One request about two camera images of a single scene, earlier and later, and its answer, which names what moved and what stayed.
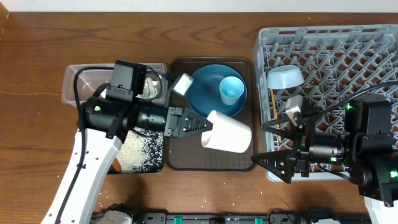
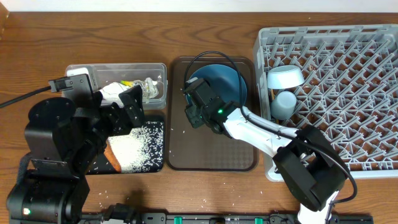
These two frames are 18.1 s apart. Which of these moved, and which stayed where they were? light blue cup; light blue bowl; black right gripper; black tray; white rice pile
Moved: black right gripper; light blue cup
Stayed: white rice pile; black tray; light blue bowl
